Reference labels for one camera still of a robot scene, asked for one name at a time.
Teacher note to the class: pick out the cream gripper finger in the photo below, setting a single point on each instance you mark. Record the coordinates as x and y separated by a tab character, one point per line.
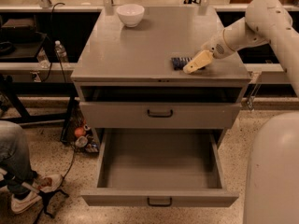
200	60

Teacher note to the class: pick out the white ceramic bowl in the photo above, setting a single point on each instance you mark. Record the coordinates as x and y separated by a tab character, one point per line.
131	14

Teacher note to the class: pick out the white sneaker front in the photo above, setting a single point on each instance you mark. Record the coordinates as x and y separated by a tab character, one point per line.
48	183

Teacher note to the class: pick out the grey drawer cabinet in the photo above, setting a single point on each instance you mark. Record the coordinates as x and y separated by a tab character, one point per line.
133	65

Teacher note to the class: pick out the white sneaker rear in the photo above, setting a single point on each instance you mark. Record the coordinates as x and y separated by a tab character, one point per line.
20	204

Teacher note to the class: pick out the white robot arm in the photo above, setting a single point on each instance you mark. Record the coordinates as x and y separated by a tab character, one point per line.
272	183

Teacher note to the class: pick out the person leg in jeans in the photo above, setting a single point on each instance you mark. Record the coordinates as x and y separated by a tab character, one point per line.
14	151

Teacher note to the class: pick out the open grey lower drawer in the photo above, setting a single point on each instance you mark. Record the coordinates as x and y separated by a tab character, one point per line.
159	168

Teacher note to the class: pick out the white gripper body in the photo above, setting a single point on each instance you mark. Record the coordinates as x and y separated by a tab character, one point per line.
216	48

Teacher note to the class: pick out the white sneaker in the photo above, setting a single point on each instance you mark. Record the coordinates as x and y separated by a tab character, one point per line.
48	183
20	204

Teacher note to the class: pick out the clear plastic water bottle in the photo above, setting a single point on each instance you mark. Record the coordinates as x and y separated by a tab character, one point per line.
61	52

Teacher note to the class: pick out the closed grey upper drawer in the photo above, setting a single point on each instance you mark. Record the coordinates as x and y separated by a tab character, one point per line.
159	115

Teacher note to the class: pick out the pile of toy objects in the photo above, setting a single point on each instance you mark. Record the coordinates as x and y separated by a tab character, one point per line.
84	138

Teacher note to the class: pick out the black tripod stand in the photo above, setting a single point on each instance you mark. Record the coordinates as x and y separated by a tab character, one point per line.
46	197

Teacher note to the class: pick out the black side table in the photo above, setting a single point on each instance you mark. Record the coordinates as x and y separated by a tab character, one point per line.
30	67

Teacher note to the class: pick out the blue rxbar blueberry bar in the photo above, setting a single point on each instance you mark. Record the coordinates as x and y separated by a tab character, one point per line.
180	63

